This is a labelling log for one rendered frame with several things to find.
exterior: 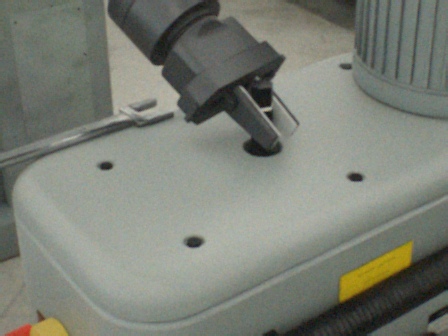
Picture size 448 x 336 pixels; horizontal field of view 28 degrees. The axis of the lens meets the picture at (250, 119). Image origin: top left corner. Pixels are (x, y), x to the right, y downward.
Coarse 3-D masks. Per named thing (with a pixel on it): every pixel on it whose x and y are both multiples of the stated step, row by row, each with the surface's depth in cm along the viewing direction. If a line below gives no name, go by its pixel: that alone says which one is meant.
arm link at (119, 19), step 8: (112, 0) 83; (120, 0) 82; (128, 0) 82; (136, 0) 82; (112, 8) 83; (120, 8) 83; (128, 8) 82; (112, 16) 84; (120, 16) 83; (120, 24) 84
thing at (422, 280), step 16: (432, 256) 83; (416, 272) 80; (432, 272) 80; (384, 288) 78; (400, 288) 78; (416, 288) 79; (432, 288) 80; (352, 304) 76; (368, 304) 76; (384, 304) 77; (400, 304) 78; (416, 304) 79; (320, 320) 75; (336, 320) 75; (352, 320) 75; (368, 320) 76; (384, 320) 77
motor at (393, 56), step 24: (360, 0) 91; (384, 0) 87; (408, 0) 85; (432, 0) 83; (360, 24) 92; (384, 24) 87; (408, 24) 86; (432, 24) 84; (360, 48) 94; (384, 48) 88; (408, 48) 87; (432, 48) 85; (360, 72) 93; (384, 72) 90; (408, 72) 87; (432, 72) 87; (384, 96) 90; (408, 96) 88; (432, 96) 87
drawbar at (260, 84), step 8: (264, 80) 81; (256, 88) 80; (264, 88) 80; (272, 88) 80; (256, 96) 80; (264, 96) 80; (272, 96) 81; (264, 104) 80; (264, 112) 81; (272, 112) 82; (272, 120) 82; (256, 144) 82; (256, 152) 83; (264, 152) 83
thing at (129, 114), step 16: (128, 112) 88; (160, 112) 88; (80, 128) 85; (96, 128) 85; (112, 128) 86; (32, 144) 82; (48, 144) 82; (64, 144) 83; (0, 160) 80; (16, 160) 80
